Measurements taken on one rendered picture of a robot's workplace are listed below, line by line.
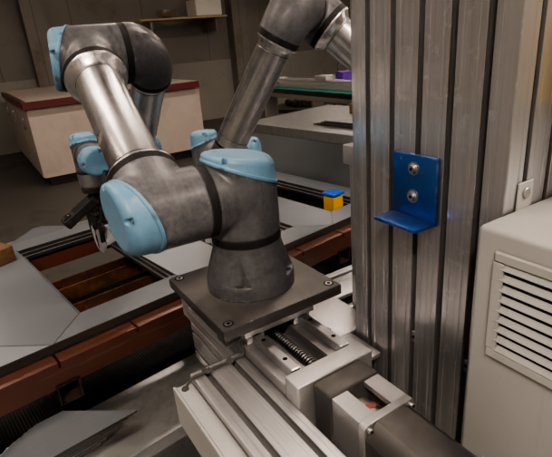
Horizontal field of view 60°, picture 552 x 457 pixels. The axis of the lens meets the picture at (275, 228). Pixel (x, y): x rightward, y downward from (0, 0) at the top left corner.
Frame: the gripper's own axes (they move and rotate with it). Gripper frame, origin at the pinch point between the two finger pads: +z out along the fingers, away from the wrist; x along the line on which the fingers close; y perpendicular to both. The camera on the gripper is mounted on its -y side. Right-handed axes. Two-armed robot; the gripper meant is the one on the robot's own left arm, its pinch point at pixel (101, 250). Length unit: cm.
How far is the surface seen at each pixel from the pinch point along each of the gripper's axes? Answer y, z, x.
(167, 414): -12, 19, -56
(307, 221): 59, 2, -29
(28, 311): -26.2, 2.1, -17.3
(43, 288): -19.6, 2.1, -7.4
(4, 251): -22.2, -1.9, 19.7
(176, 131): 264, 49, 430
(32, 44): 190, -74, 706
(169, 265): 11.0, 2.1, -21.8
